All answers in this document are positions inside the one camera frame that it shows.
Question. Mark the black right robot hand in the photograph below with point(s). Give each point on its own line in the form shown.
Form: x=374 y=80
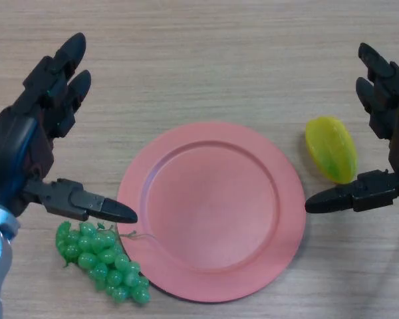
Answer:
x=397 y=109

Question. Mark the yellow starfruit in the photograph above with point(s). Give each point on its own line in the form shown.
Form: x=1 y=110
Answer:
x=334 y=149

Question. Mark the green grape bunch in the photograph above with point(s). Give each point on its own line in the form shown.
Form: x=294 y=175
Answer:
x=103 y=256

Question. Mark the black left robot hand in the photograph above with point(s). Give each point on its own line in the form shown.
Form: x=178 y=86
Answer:
x=16 y=139

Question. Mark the pink round plate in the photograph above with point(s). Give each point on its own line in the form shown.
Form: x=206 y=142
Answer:
x=212 y=212

